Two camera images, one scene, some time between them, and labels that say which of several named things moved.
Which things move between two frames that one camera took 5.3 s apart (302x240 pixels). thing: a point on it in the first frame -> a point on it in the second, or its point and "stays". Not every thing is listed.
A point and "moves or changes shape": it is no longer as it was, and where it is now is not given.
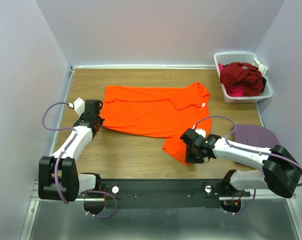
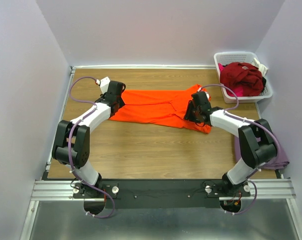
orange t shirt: [157, 112] moves or changes shape
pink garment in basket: [236, 90] stays
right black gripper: [189, 157] -> [188, 115]
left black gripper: [101, 119] -> [121, 101]
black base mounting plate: [162, 193] stays
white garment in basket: [261, 67] stays
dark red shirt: [248, 76] stays
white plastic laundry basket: [240, 56] stays
